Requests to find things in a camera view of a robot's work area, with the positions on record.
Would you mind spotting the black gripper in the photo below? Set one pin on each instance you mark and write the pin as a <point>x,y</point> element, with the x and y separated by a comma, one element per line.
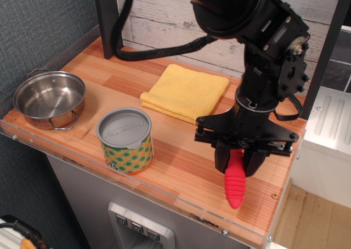
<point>247,129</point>

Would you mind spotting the red handled metal spoon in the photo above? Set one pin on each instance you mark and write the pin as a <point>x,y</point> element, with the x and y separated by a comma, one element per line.
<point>235,182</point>

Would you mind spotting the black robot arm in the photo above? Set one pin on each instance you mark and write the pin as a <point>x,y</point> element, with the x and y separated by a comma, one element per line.
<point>275,40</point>

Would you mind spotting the green orange patterned can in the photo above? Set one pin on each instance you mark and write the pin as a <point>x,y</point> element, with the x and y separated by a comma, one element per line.
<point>125,136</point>

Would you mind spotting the yellow folded cloth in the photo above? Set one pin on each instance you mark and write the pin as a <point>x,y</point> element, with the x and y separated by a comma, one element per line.
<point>184,94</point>

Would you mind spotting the white toy sink unit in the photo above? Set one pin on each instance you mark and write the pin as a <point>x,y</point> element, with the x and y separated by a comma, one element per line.
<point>322,164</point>

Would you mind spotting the silver dispenser panel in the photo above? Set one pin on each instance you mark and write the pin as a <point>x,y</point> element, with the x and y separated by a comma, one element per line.
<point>133,230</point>

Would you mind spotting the grey toy fridge cabinet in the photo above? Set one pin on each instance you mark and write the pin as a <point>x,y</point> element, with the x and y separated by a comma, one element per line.
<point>89,196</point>

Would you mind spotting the clear acrylic table edge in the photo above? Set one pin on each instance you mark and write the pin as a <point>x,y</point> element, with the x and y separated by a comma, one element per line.
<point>182,174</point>

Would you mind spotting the stainless steel pot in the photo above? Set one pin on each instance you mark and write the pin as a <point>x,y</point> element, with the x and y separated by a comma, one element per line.
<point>51,99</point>

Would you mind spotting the orange black object corner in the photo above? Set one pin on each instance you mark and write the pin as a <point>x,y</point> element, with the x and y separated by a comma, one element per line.
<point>17,234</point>

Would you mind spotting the dark right shelf post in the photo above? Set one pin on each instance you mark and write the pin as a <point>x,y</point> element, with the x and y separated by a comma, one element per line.
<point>330,41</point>

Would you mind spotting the dark shelf post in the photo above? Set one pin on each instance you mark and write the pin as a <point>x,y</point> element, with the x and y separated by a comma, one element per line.
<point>108,15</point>
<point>330,41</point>

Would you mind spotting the dark left shelf post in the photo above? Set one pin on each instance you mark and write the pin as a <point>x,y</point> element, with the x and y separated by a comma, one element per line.
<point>108,15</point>

